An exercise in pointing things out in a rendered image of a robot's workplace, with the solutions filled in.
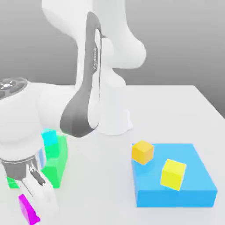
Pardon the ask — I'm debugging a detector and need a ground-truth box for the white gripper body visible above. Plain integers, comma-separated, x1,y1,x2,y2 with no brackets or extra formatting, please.
21,173,60,224

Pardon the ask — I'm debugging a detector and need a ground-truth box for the small magenta cube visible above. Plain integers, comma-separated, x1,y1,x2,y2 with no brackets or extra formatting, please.
18,194,41,225

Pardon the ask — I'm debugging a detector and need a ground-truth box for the small cyan cube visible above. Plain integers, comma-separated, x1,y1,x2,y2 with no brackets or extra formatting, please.
41,129,58,147

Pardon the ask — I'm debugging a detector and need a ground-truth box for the small orange cube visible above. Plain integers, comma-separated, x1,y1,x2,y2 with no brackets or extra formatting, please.
131,140,155,166

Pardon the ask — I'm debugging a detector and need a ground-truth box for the small yellow cube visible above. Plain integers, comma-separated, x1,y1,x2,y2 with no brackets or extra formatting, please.
160,158,187,192

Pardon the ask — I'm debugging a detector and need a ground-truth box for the large green box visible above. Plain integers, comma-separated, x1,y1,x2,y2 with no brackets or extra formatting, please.
6,134,69,190

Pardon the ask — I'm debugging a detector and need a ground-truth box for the large blue box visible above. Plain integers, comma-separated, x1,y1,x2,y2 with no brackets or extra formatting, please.
131,143,218,208

